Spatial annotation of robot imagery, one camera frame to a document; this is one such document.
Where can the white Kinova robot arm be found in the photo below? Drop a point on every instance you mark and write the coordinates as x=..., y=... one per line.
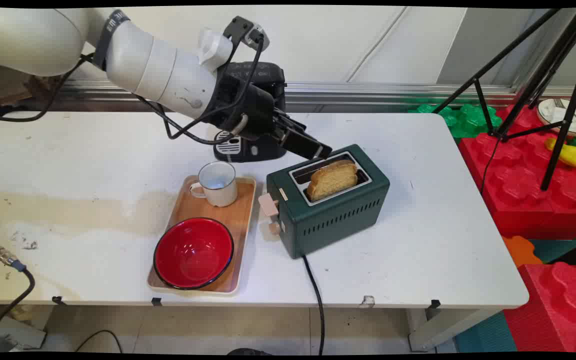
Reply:
x=43, y=40

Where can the brown toast slice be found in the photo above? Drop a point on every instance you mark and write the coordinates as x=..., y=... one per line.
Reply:
x=332, y=180

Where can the brown wooden stand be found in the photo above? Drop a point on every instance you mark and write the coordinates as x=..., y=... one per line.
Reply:
x=13, y=90

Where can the green two-slot toaster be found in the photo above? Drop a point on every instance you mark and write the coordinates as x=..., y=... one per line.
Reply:
x=338, y=215

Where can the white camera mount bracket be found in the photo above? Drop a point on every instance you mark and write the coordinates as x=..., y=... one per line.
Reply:
x=214, y=50

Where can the white table leg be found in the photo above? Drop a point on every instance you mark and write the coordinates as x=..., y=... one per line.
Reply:
x=443, y=330

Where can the wooden serving tray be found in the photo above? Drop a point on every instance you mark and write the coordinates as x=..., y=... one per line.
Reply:
x=238, y=220

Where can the black tripod stand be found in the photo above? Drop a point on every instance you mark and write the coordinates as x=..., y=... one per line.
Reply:
x=538, y=75

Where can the aluminium wall rail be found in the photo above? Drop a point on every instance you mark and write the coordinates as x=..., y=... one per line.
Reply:
x=393, y=92

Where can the orange foam piece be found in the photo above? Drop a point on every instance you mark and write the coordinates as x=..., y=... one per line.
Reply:
x=520, y=250

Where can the yellow toy banana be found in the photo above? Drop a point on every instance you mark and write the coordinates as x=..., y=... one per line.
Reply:
x=575, y=156

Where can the green foam block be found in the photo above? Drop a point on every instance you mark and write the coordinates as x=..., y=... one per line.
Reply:
x=463, y=120

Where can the silver fork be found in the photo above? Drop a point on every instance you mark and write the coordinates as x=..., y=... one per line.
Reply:
x=575, y=117

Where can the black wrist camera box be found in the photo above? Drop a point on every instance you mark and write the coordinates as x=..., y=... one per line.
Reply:
x=240, y=27

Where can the white bowl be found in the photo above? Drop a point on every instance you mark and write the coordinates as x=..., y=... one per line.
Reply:
x=548, y=112

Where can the white enamel mug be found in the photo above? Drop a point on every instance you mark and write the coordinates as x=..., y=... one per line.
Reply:
x=218, y=187

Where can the black coffee machine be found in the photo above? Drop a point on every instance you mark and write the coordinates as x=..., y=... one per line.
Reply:
x=263, y=75

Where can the large red foam block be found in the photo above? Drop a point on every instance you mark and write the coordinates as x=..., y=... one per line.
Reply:
x=518, y=190

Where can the teal foam floor mat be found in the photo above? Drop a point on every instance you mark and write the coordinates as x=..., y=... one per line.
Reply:
x=488, y=335

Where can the black table edge clip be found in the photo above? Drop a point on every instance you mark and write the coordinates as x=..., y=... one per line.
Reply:
x=156, y=301
x=58, y=300
x=435, y=303

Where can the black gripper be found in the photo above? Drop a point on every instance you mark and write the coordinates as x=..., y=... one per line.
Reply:
x=248, y=110

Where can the red bowl with black rim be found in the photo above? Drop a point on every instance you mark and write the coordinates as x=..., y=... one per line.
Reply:
x=193, y=252

